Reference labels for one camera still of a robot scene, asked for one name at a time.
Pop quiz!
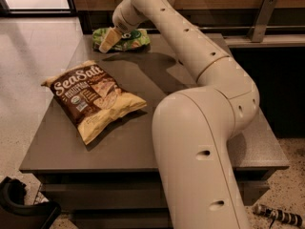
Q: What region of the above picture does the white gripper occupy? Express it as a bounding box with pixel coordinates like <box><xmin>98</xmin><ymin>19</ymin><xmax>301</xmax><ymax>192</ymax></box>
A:
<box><xmin>99</xmin><ymin>0</ymin><xmax>147</xmax><ymax>53</ymax></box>

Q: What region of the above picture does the green rice chip bag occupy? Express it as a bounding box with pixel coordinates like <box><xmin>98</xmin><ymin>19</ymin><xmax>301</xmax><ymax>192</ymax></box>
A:
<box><xmin>92</xmin><ymin>28</ymin><xmax>151</xmax><ymax>52</ymax></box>

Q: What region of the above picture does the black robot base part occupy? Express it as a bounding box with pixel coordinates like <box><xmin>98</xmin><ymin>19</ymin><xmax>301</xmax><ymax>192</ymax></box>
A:
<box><xmin>0</xmin><ymin>177</ymin><xmax>61</xmax><ymax>229</ymax></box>

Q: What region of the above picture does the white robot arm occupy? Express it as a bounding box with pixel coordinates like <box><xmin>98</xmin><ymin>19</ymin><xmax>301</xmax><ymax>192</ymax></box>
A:
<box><xmin>101</xmin><ymin>0</ymin><xmax>259</xmax><ymax>229</ymax></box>

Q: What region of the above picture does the brown sea salt chip bag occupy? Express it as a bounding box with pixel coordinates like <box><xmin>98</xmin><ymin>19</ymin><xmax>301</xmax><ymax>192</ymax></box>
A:
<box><xmin>42</xmin><ymin>60</ymin><xmax>147</xmax><ymax>145</ymax></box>

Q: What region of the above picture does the grey drawer cabinet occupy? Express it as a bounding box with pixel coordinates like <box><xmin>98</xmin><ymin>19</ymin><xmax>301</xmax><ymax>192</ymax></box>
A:
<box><xmin>20</xmin><ymin>34</ymin><xmax>288</xmax><ymax>229</ymax></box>

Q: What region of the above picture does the right metal wall bracket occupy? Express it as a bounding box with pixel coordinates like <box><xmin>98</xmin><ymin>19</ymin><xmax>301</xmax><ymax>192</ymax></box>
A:
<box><xmin>247</xmin><ymin>0</ymin><xmax>278</xmax><ymax>43</ymax></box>

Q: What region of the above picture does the black white striped cable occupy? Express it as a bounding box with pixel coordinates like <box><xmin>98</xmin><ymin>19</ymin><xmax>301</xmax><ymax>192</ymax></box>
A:
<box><xmin>253</xmin><ymin>203</ymin><xmax>305</xmax><ymax>229</ymax></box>

